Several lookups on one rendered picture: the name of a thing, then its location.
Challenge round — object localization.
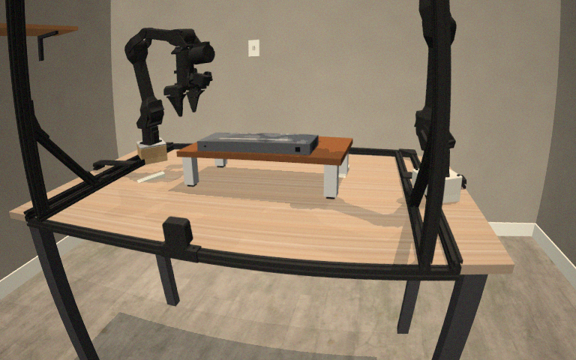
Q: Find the brown wooden stand with white legs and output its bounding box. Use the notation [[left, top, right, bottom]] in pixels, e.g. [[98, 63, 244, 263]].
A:
[[176, 136, 353, 200]]

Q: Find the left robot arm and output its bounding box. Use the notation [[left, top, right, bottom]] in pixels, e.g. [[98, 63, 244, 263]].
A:
[[124, 28, 215, 146]]

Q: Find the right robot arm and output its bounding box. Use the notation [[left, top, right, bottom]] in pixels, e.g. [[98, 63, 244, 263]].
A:
[[414, 0, 457, 178]]

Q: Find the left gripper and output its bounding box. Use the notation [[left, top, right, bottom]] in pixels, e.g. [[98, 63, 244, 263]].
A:
[[163, 65, 207, 117]]

